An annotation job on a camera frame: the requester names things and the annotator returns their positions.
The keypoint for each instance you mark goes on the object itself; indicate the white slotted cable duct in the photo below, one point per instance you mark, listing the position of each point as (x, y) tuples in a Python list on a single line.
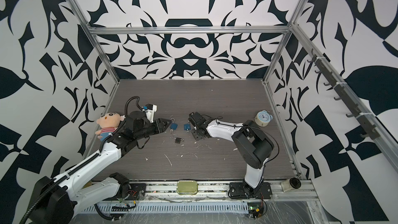
[(176, 208)]

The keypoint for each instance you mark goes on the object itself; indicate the right blue padlock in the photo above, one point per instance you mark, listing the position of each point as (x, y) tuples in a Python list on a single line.
[(187, 127)]

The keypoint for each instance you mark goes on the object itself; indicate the cream blue alarm clock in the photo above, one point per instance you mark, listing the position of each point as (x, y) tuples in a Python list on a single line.
[(263, 118)]

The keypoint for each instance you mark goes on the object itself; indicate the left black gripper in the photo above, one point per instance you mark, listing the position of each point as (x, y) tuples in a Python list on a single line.
[(156, 125)]

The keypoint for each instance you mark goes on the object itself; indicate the left blue padlock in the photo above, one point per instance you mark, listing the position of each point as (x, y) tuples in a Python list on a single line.
[(173, 125)]

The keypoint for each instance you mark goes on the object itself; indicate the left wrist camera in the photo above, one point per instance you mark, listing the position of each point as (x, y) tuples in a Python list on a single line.
[(149, 110)]

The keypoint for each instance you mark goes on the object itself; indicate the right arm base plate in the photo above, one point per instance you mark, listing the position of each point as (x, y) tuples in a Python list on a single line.
[(241, 191)]

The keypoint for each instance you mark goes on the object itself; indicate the gold metal tin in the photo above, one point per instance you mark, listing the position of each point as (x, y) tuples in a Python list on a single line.
[(187, 187)]

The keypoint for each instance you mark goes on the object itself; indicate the blue padlock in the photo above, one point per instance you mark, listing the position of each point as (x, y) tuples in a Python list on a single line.
[(187, 127), (173, 125)]

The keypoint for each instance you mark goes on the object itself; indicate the black padlock front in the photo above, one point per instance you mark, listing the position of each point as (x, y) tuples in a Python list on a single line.
[(178, 140)]

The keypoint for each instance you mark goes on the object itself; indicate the plush doll striped shirt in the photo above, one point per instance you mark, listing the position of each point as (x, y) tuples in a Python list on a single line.
[(108, 124)]

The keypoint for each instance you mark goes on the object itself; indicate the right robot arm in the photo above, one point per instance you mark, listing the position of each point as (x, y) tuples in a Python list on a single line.
[(253, 144)]

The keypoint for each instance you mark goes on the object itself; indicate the cream bottle black cap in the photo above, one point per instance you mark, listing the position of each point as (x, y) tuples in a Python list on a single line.
[(291, 184)]

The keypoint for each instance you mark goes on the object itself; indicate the small electronics board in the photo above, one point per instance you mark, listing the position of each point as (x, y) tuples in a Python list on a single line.
[(257, 210)]

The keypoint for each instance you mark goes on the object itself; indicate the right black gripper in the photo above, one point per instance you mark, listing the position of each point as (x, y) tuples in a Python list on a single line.
[(193, 132)]

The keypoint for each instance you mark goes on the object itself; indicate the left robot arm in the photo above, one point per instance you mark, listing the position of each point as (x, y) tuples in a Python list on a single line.
[(59, 199)]

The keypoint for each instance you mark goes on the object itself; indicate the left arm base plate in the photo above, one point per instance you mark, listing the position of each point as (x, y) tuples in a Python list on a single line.
[(132, 191)]

